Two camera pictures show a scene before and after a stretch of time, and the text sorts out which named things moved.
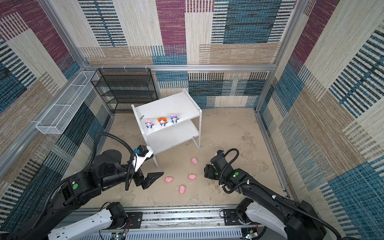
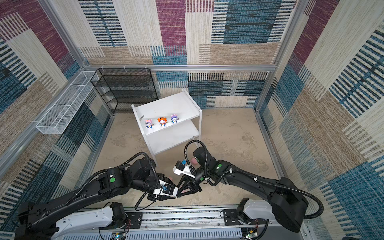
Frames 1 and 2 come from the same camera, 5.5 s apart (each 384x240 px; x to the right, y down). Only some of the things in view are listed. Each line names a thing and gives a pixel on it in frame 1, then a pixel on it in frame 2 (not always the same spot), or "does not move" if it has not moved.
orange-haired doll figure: x=162 y=121 does not move
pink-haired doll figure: x=148 y=123 does not move
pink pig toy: x=194 y=160 does not move
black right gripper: x=209 y=170 -> x=192 y=184
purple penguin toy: x=174 y=118 does not move
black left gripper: x=148 y=180 -> x=154 y=198
